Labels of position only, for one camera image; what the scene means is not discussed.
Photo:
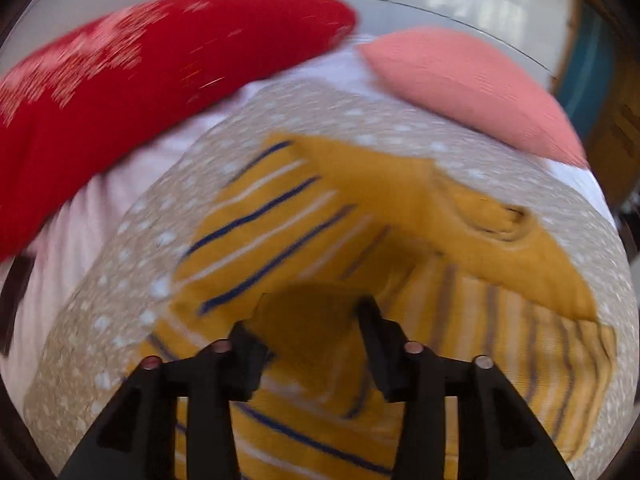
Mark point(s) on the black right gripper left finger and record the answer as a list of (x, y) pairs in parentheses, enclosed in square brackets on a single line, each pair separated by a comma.
[(134, 437)]

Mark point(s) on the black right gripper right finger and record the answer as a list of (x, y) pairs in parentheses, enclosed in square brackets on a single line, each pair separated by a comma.
[(499, 437)]

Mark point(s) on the yellow striped knit sweater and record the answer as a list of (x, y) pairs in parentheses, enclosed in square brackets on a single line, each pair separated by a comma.
[(311, 222)]

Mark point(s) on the beige heart pattern quilt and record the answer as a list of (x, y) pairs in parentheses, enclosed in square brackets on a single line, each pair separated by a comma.
[(95, 341)]

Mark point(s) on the wooden door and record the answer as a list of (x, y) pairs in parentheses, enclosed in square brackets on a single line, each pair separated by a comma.
[(613, 145)]

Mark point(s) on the red embroidered pillow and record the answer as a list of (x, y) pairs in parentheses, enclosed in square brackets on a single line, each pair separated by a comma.
[(77, 106)]

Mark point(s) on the pink knit pillow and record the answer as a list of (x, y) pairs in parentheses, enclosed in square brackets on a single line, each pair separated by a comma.
[(463, 78)]

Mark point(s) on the teal curtain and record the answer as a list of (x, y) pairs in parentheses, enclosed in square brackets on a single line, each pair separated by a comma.
[(584, 87)]

